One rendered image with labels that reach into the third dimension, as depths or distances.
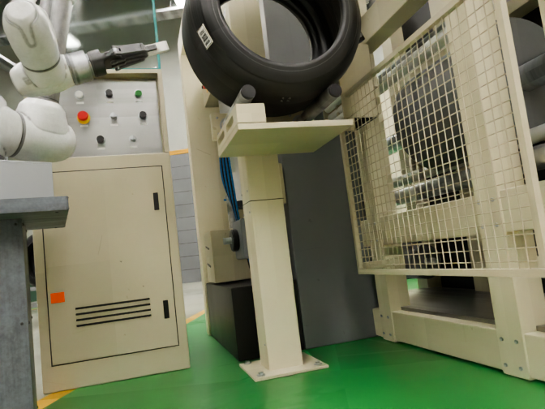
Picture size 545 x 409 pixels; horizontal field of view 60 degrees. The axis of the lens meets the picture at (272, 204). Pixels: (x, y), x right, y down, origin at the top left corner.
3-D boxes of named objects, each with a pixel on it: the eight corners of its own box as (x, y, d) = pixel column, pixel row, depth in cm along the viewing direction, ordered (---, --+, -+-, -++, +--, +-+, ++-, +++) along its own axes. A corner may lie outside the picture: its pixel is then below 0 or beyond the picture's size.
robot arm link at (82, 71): (66, 62, 141) (87, 57, 143) (77, 90, 141) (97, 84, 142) (62, 48, 132) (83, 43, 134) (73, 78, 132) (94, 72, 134)
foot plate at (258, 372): (239, 366, 183) (238, 360, 183) (303, 354, 190) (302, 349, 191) (255, 381, 157) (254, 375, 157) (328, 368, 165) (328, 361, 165)
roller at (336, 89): (301, 131, 179) (292, 124, 179) (306, 122, 180) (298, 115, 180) (338, 99, 146) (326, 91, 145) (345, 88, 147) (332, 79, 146)
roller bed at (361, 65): (324, 131, 198) (315, 64, 202) (357, 131, 203) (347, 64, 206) (344, 118, 180) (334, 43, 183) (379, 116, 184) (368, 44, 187)
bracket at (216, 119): (212, 141, 172) (209, 115, 173) (313, 136, 183) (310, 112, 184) (213, 139, 169) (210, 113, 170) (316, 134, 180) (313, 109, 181)
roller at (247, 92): (220, 121, 171) (232, 118, 173) (223, 132, 171) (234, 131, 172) (239, 84, 138) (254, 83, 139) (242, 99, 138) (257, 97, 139)
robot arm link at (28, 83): (79, 95, 139) (68, 65, 128) (24, 109, 135) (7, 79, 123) (68, 68, 143) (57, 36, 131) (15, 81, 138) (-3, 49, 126)
